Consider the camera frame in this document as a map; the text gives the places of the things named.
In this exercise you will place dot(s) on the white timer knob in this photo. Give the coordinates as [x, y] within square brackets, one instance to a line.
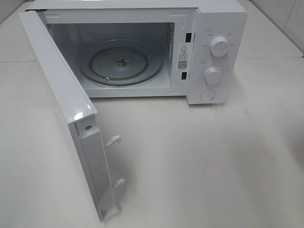
[213, 75]

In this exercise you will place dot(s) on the glass microwave turntable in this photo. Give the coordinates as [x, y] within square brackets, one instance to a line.
[121, 62]

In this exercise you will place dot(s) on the upper white power knob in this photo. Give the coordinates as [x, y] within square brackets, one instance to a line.
[219, 46]

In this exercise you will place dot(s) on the white microwave door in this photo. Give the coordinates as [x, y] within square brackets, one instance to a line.
[77, 112]

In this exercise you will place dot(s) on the white microwave oven body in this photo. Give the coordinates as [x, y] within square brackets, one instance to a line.
[75, 24]

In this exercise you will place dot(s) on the round door release button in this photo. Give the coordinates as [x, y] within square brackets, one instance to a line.
[207, 95]

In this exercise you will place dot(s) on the warning label sticker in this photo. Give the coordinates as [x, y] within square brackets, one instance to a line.
[183, 55]

